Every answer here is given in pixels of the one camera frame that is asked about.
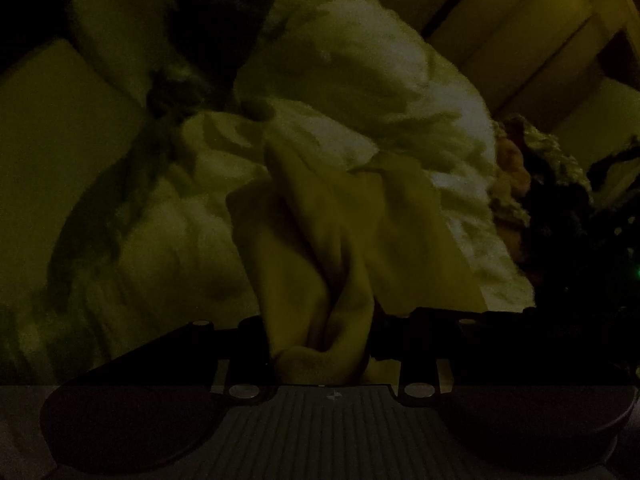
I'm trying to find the plain beige small garment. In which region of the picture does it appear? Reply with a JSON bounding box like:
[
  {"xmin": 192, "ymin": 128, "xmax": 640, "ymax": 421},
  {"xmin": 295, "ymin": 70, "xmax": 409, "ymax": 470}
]
[{"xmin": 227, "ymin": 143, "xmax": 486, "ymax": 385}]

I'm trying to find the wooden slatted furniture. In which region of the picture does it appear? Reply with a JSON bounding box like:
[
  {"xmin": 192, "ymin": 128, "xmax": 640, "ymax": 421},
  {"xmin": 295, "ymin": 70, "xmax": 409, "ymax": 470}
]
[{"xmin": 309, "ymin": 0, "xmax": 640, "ymax": 172}]

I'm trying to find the leaf-patterned white bedsheet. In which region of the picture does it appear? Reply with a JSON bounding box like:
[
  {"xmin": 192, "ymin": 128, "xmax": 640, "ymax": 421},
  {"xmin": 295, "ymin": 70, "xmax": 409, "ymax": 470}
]
[{"xmin": 0, "ymin": 0, "xmax": 536, "ymax": 376}]

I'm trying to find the dark patterned cloth pile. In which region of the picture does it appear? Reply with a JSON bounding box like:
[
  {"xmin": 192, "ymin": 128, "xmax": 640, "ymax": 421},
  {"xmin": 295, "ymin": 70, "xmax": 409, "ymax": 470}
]
[{"xmin": 496, "ymin": 114, "xmax": 639, "ymax": 322}]

